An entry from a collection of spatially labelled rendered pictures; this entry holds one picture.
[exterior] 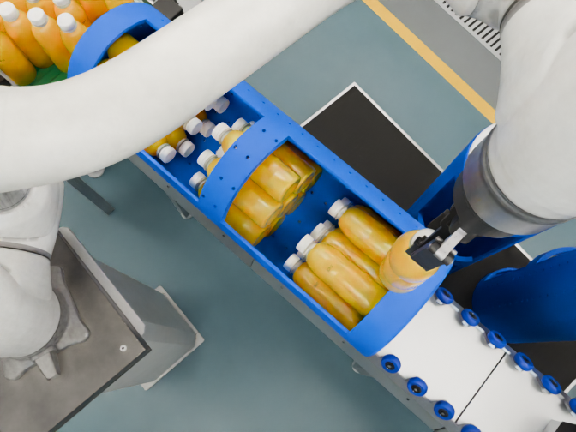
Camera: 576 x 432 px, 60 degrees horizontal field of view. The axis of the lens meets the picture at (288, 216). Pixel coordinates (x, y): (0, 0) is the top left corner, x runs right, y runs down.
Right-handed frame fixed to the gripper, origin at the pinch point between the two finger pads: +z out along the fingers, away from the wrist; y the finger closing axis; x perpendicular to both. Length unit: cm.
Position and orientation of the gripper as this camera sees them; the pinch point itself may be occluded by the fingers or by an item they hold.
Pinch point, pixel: (434, 238)
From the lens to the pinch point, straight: 64.5
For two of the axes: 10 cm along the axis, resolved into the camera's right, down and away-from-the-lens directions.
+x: -7.4, -6.6, 1.5
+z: -0.4, 2.6, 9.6
